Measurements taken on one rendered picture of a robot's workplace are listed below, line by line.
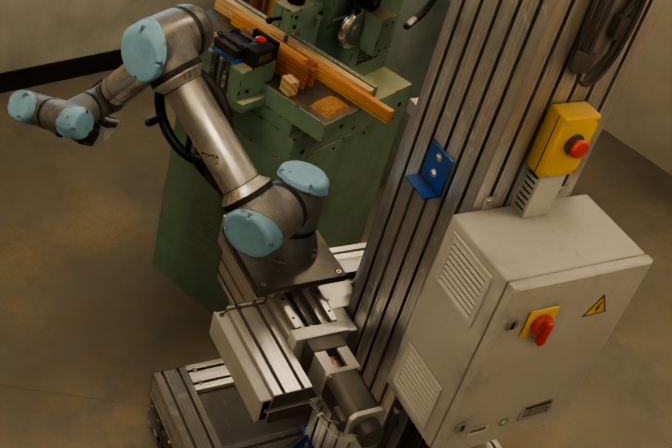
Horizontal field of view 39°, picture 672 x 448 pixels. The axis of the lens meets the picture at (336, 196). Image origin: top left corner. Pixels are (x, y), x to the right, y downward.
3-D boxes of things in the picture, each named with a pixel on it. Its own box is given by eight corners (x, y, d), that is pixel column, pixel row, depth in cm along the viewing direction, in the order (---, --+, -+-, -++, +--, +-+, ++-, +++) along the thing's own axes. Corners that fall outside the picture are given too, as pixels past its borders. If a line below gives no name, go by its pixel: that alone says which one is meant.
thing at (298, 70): (237, 48, 271) (242, 27, 267) (241, 47, 272) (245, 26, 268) (301, 90, 261) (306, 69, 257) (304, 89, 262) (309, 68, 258)
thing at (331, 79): (230, 23, 282) (232, 11, 279) (235, 22, 283) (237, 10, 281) (386, 124, 258) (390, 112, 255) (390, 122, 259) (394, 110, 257)
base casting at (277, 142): (178, 88, 283) (183, 62, 277) (303, 43, 323) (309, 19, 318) (289, 166, 265) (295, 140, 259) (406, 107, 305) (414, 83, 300)
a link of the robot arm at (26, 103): (26, 126, 217) (0, 116, 221) (59, 133, 227) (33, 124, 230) (36, 92, 217) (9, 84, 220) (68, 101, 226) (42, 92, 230)
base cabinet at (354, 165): (149, 264, 324) (177, 88, 282) (263, 203, 365) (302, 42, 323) (243, 341, 306) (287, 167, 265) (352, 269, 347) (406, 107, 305)
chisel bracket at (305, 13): (268, 28, 267) (274, 0, 262) (300, 17, 277) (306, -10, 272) (287, 40, 264) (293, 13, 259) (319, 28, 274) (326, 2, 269)
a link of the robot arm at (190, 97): (317, 223, 203) (185, -5, 195) (278, 256, 191) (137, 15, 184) (279, 238, 210) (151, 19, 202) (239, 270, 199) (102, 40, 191)
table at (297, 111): (142, 46, 271) (144, 28, 268) (218, 23, 293) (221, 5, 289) (298, 155, 247) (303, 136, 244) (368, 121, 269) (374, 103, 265)
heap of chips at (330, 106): (308, 105, 256) (309, 100, 255) (331, 95, 263) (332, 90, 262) (327, 118, 253) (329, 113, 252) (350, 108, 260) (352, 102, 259)
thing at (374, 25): (348, 42, 277) (359, 6, 270) (363, 37, 282) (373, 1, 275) (373, 58, 273) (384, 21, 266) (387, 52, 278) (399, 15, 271)
